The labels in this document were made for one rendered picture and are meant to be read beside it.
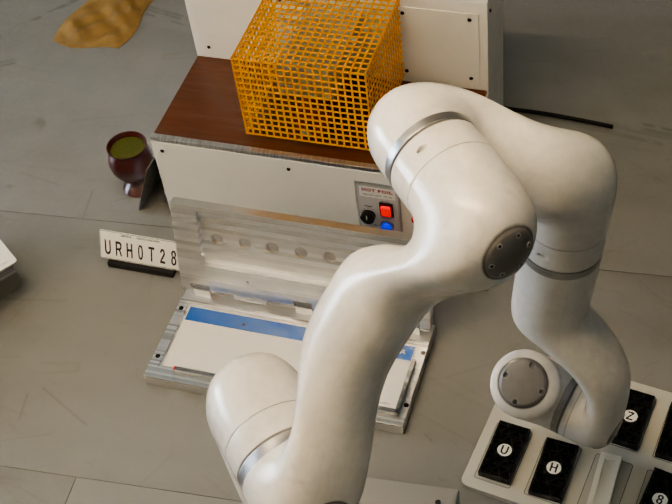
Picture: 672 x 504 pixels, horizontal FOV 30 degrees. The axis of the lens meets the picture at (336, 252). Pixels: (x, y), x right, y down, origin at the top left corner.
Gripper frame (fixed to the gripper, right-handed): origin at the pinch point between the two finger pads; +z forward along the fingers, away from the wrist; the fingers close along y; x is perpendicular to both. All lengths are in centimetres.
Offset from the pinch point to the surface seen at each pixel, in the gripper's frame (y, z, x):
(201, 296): -66, 15, -1
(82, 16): -131, 50, 51
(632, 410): 8.1, 16.2, 2.2
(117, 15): -123, 50, 53
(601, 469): 6.9, 9.8, -7.7
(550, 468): -0.1, 8.5, -9.8
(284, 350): -47.4, 11.8, -5.2
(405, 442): -22.6, 9.1, -13.0
